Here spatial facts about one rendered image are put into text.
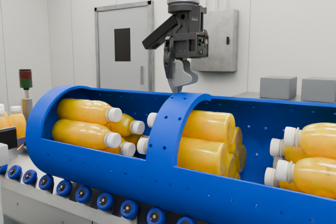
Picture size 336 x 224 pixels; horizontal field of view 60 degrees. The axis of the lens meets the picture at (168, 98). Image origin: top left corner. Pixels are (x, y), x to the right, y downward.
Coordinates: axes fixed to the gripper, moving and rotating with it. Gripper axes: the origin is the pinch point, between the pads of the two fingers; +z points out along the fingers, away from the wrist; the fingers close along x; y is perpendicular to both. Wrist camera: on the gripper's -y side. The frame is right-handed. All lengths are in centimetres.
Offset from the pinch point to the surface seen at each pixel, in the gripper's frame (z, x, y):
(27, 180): 28, -12, -43
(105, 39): -41, 335, -324
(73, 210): 31.5, -11.9, -23.4
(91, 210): 30.4, -11.0, -18.0
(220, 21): -57, 310, -102
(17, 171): 27, -11, -49
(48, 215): 35.2, -12.6, -32.9
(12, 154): 29, 3, -74
